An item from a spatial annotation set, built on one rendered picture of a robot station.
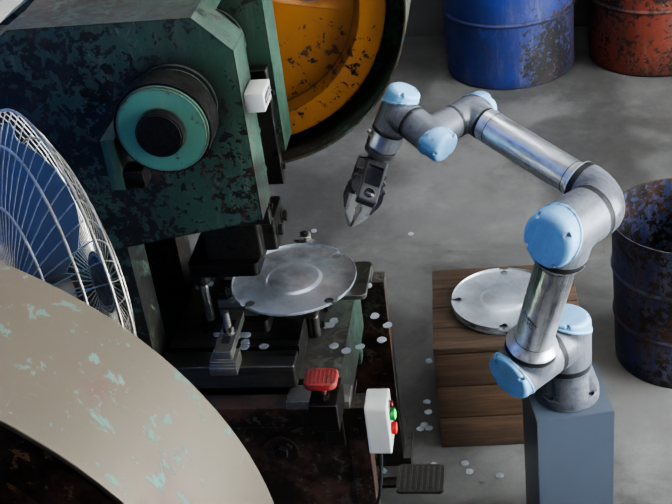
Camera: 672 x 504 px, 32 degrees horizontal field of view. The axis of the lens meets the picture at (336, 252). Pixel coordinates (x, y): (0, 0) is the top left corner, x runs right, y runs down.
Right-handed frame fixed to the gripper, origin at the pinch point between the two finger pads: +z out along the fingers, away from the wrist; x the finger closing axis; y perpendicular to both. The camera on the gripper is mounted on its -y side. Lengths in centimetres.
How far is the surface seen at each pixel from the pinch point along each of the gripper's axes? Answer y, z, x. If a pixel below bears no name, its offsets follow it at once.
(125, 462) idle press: -156, -64, 31
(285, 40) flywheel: 27.1, -25.8, 27.5
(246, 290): -13.1, 17.9, 18.4
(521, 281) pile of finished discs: 46, 28, -57
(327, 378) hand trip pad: -43.6, 10.8, -1.7
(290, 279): -10.4, 13.1, 9.7
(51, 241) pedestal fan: -86, -32, 52
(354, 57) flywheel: 23.1, -29.2, 11.1
